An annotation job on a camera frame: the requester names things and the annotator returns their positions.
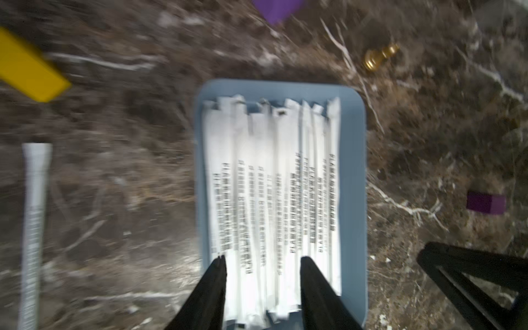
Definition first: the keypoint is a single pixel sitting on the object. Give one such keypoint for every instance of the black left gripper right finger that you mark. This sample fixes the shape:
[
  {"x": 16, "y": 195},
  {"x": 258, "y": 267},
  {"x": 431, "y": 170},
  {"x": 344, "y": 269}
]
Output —
[{"x": 321, "y": 307}]

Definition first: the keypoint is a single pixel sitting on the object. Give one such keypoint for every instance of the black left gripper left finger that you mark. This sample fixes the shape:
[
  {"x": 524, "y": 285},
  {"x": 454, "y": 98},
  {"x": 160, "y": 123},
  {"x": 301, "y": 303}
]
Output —
[{"x": 204, "y": 308}]

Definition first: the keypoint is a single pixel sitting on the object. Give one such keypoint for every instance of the blue plastic storage box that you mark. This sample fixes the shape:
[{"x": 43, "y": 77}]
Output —
[{"x": 352, "y": 167}]

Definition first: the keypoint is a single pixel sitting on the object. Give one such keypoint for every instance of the small purple block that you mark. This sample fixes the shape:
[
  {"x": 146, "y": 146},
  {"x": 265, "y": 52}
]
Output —
[{"x": 486, "y": 203}]

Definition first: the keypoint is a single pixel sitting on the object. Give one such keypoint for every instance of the small brass chess pawn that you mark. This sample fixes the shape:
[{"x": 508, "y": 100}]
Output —
[{"x": 373, "y": 59}]

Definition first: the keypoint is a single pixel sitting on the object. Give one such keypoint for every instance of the purple metronome-like object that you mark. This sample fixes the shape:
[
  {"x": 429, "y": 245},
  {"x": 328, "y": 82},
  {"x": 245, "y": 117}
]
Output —
[{"x": 276, "y": 11}]

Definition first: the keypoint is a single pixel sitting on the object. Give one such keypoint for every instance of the yellow block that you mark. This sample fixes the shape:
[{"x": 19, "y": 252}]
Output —
[{"x": 24, "y": 68}]

